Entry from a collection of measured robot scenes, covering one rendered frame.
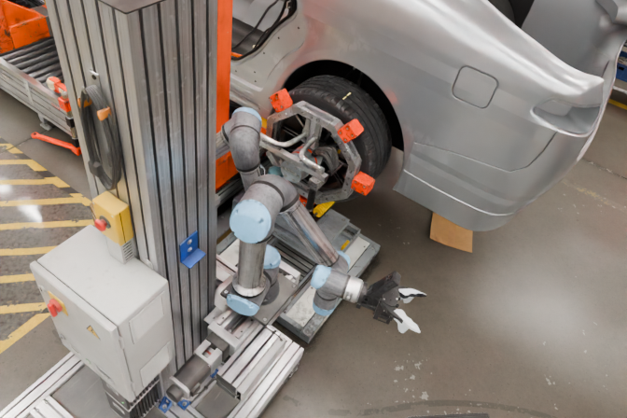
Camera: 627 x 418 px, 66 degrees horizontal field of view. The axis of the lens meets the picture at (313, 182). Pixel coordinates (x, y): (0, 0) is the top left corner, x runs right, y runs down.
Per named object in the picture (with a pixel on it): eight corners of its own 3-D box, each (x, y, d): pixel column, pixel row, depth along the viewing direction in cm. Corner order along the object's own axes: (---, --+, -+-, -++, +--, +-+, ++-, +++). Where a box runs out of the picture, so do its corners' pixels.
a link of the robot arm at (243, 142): (255, 144, 169) (276, 233, 203) (257, 125, 177) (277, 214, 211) (222, 147, 170) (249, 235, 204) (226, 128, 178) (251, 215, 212)
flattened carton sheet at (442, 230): (473, 200, 370) (475, 197, 368) (471, 253, 330) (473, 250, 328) (435, 189, 373) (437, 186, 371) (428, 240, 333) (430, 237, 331)
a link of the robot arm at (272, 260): (283, 268, 187) (286, 246, 178) (269, 295, 177) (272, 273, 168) (254, 257, 189) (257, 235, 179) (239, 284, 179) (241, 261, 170)
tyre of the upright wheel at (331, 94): (415, 161, 249) (346, 51, 237) (396, 185, 233) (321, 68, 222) (332, 193, 297) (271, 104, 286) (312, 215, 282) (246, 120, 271)
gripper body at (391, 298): (395, 308, 153) (358, 294, 154) (402, 290, 148) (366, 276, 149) (390, 326, 147) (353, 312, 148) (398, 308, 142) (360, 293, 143)
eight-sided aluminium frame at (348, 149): (347, 213, 261) (370, 134, 223) (341, 219, 256) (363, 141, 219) (268, 166, 278) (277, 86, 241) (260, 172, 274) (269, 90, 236)
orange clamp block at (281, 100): (294, 104, 242) (285, 87, 240) (285, 109, 237) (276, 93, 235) (285, 107, 247) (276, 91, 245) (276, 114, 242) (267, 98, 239)
